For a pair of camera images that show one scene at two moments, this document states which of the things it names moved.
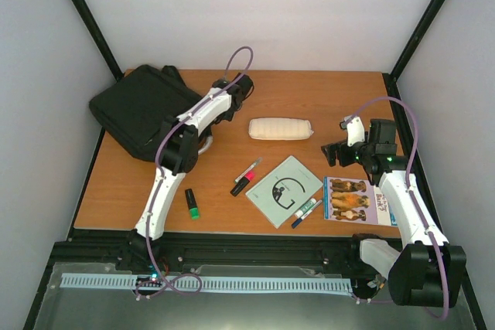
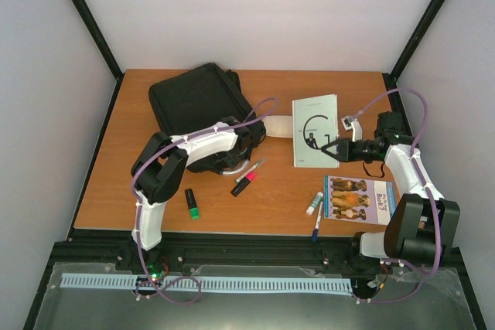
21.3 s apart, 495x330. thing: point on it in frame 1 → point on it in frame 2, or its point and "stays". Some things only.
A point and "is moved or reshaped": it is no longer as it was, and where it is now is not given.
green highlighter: (193, 209) stays
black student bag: (133, 110) is moved or reshaped
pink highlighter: (249, 176) stays
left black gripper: (228, 117) → (230, 163)
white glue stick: (299, 212) → (315, 202)
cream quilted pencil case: (280, 129) stays
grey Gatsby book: (284, 191) → (315, 125)
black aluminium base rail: (98, 246) stays
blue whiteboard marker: (296, 222) → (315, 231)
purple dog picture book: (355, 200) stays
